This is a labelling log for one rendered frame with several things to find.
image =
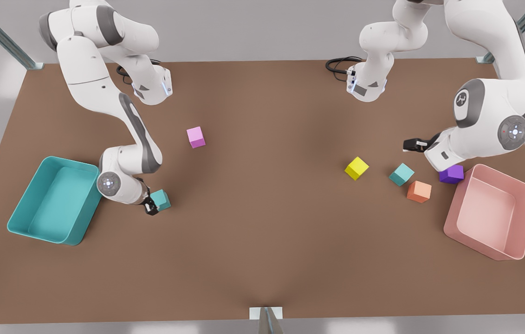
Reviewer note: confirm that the pink cube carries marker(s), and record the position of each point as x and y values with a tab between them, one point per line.
196	137

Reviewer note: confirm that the teal blue cube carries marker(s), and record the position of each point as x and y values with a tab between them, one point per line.
401	174
161	199

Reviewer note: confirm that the teal plastic bin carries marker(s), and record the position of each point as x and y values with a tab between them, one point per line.
53	200

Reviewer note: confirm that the pink plastic bin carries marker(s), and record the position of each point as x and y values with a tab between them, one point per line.
492	211

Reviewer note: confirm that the orange cube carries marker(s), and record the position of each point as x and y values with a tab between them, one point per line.
419	191

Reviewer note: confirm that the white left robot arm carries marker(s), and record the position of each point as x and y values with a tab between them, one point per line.
494	106

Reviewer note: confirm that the yellow cube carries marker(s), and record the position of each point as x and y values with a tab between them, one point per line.
356	168

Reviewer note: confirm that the silver frame post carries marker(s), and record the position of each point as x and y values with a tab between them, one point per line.
0	33
513	28
268	320

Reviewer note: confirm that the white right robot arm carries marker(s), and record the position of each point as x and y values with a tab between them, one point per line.
90	83

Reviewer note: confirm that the purple cube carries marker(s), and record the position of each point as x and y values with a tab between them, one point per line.
452	174

